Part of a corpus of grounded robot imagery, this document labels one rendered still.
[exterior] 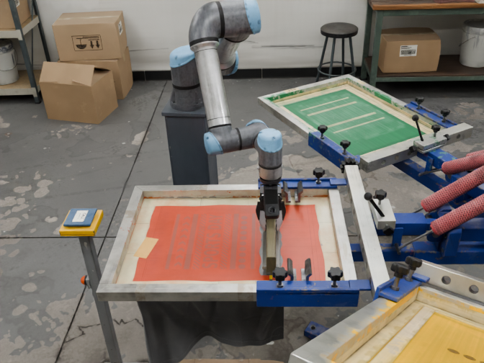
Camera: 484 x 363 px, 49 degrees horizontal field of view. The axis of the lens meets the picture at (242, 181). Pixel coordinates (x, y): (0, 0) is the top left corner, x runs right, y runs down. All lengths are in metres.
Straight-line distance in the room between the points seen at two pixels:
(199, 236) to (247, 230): 0.17
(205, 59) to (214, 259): 0.65
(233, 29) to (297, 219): 0.70
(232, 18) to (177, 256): 0.79
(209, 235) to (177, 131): 0.54
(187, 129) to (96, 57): 3.19
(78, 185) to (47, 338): 1.45
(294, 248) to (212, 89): 0.59
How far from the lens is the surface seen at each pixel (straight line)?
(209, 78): 1.72
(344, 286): 1.64
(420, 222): 1.86
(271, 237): 1.71
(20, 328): 3.13
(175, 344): 1.95
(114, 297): 1.70
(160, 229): 1.95
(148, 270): 1.79
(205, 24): 1.75
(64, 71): 5.02
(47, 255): 3.53
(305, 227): 1.92
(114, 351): 2.53
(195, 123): 2.20
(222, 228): 1.92
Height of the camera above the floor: 2.13
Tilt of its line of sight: 33 degrees down
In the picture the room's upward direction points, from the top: 2 degrees counter-clockwise
